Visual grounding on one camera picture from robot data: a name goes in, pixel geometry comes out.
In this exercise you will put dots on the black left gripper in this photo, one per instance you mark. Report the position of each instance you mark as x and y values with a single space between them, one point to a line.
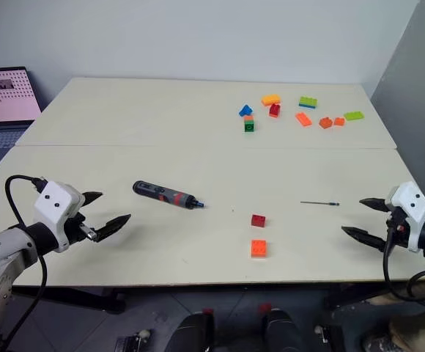
77 230

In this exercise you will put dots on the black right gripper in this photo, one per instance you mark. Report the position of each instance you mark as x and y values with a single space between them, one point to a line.
402 237

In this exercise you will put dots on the thin screwdriver bit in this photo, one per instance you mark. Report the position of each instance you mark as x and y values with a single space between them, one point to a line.
318 202

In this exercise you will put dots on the grey red electric screwdriver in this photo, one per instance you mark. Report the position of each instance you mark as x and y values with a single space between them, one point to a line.
161 193

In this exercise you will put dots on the small orange toy brick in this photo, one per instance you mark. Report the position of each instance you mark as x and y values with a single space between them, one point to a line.
339 121
248 118

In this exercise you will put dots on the lime green toy brick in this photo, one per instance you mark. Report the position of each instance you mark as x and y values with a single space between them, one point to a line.
354 116
308 100

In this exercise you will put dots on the round orange toy brick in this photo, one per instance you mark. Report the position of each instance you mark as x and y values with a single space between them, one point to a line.
325 122

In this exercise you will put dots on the camouflage patterned object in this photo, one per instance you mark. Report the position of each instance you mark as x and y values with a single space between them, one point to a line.
406 322

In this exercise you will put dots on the square orange toy brick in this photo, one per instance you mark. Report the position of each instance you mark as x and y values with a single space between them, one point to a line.
259 248

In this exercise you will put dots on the flat orange toy brick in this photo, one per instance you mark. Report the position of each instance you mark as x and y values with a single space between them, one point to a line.
303 120

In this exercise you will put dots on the thin blue toy plate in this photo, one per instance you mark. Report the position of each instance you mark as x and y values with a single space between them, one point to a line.
306 106

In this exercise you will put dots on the dark rounded shape red cap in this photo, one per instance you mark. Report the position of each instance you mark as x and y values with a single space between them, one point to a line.
194 331
284 330

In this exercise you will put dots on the tall red toy brick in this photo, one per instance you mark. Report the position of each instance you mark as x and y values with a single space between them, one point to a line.
274 110

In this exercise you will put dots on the open laptop pink screen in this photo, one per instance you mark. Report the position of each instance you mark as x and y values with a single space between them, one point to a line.
3 99

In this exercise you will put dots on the dark green toy brick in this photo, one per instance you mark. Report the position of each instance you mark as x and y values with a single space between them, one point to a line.
249 127

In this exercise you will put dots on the yellow orange toy brick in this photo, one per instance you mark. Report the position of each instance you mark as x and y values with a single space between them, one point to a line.
271 99

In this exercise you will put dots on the blue toy brick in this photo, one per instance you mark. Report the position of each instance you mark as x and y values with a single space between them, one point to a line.
245 110

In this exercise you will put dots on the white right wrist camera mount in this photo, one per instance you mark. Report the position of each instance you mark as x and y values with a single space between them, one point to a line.
412 201

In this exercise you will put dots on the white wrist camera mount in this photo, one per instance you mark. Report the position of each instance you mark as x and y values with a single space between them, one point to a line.
53 203
412 201

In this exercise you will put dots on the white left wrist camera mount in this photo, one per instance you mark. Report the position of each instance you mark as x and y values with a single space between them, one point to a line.
53 203

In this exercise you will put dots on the black table leg frame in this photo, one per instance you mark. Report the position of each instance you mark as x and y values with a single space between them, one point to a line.
73 297

